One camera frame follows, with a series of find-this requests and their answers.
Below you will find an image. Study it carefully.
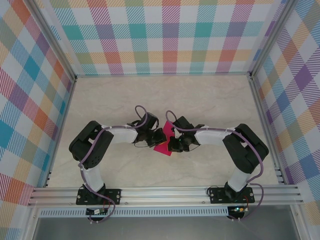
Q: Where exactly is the pink square paper sheet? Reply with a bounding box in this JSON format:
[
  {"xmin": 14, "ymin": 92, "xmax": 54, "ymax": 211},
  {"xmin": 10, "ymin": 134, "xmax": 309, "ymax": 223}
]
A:
[{"xmin": 152, "ymin": 121, "xmax": 176, "ymax": 158}]

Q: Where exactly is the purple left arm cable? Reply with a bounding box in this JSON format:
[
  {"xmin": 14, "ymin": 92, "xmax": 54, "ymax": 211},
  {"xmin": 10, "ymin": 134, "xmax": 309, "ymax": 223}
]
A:
[{"xmin": 78, "ymin": 104, "xmax": 151, "ymax": 224}]

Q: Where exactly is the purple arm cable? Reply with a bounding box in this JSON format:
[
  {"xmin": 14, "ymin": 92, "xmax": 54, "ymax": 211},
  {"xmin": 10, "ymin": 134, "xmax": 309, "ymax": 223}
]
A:
[
  {"xmin": 165, "ymin": 109, "xmax": 265, "ymax": 223},
  {"xmin": 78, "ymin": 104, "xmax": 151, "ymax": 224}
]

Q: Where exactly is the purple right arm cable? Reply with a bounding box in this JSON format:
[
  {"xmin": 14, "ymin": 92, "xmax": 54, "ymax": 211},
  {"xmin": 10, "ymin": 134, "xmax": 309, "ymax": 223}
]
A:
[{"xmin": 165, "ymin": 109, "xmax": 265, "ymax": 223}]

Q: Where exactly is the aluminium mounting rail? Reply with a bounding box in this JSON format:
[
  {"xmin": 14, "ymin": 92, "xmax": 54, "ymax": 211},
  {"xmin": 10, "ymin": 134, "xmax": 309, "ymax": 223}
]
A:
[{"xmin": 27, "ymin": 184, "xmax": 305, "ymax": 207}]

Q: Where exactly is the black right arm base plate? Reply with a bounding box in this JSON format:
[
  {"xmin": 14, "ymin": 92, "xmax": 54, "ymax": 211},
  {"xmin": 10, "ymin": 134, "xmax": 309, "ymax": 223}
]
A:
[{"xmin": 209, "ymin": 187, "xmax": 256, "ymax": 205}]

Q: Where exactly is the slotted grey cable tray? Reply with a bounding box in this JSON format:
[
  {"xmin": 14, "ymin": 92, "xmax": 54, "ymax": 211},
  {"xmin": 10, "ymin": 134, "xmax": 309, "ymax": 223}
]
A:
[{"xmin": 39, "ymin": 208, "xmax": 230, "ymax": 218}]

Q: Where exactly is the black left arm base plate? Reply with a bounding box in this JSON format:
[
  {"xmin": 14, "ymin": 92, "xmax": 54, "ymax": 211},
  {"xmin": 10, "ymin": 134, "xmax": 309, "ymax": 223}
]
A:
[{"xmin": 76, "ymin": 188, "xmax": 122, "ymax": 206}]

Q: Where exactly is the aluminium side rail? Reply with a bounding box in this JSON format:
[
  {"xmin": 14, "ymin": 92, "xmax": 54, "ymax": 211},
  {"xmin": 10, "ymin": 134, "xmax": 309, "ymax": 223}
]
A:
[
  {"xmin": 249, "ymin": 76, "xmax": 286, "ymax": 185},
  {"xmin": 44, "ymin": 79, "xmax": 77, "ymax": 188}
]

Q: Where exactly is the aluminium frame post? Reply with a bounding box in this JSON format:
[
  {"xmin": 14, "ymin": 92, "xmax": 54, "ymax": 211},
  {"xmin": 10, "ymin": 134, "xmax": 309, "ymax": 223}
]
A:
[
  {"xmin": 29, "ymin": 0, "xmax": 78, "ymax": 81},
  {"xmin": 249, "ymin": 0, "xmax": 293, "ymax": 79}
]

